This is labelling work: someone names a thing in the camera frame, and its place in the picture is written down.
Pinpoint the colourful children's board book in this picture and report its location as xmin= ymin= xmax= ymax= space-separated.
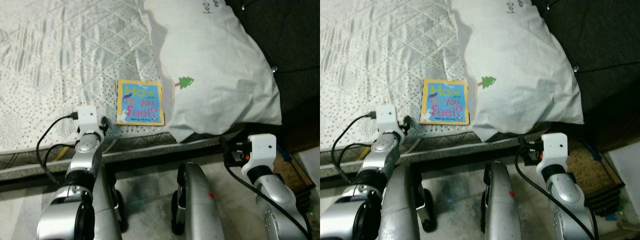
xmin=115 ymin=79 xmax=166 ymax=127
xmin=419 ymin=78 xmax=471 ymax=126

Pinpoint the white pillow green tree print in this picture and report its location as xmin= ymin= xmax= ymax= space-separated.
xmin=450 ymin=0 xmax=585 ymax=143
xmin=144 ymin=0 xmax=284 ymax=144

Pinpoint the grey bed base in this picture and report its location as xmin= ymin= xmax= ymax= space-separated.
xmin=0 ymin=132 xmax=251 ymax=182
xmin=320 ymin=132 xmax=551 ymax=179

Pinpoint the brown coir doormat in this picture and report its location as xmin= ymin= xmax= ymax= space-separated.
xmin=272 ymin=145 xmax=317 ymax=202
xmin=567 ymin=140 xmax=627 ymax=212

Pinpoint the silver robot right leg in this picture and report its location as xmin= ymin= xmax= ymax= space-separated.
xmin=172 ymin=162 xmax=224 ymax=240
xmin=482 ymin=161 xmax=524 ymax=240

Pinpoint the silver robot leg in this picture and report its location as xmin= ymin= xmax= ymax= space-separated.
xmin=172 ymin=162 xmax=224 ymax=240
xmin=380 ymin=165 xmax=427 ymax=240
xmin=90 ymin=165 xmax=127 ymax=240
xmin=482 ymin=161 xmax=524 ymax=240

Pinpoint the grey quilted mattress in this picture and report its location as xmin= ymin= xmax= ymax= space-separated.
xmin=0 ymin=0 xmax=251 ymax=156
xmin=320 ymin=0 xmax=551 ymax=156

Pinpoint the white furniture piece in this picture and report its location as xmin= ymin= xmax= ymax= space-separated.
xmin=607 ymin=140 xmax=640 ymax=202
xmin=307 ymin=145 xmax=321 ymax=177

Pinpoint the silver robot left leg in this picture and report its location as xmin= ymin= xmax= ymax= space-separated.
xmin=90 ymin=165 xmax=127 ymax=240
xmin=380 ymin=165 xmax=427 ymax=240

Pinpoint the black tufted headboard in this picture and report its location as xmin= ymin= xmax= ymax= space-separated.
xmin=532 ymin=0 xmax=640 ymax=152
xmin=225 ymin=0 xmax=321 ymax=152

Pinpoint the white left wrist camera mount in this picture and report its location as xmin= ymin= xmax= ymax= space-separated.
xmin=376 ymin=104 xmax=399 ymax=132
xmin=76 ymin=105 xmax=99 ymax=132

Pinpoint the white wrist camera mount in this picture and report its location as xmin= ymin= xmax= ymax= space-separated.
xmin=376 ymin=104 xmax=399 ymax=132
xmin=541 ymin=132 xmax=570 ymax=165
xmin=248 ymin=133 xmax=277 ymax=166
xmin=76 ymin=105 xmax=99 ymax=132

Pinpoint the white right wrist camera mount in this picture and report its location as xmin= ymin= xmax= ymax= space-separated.
xmin=541 ymin=132 xmax=570 ymax=165
xmin=248 ymin=133 xmax=277 ymax=166

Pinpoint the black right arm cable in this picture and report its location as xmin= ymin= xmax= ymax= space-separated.
xmin=515 ymin=147 xmax=597 ymax=240
xmin=222 ymin=150 xmax=312 ymax=240

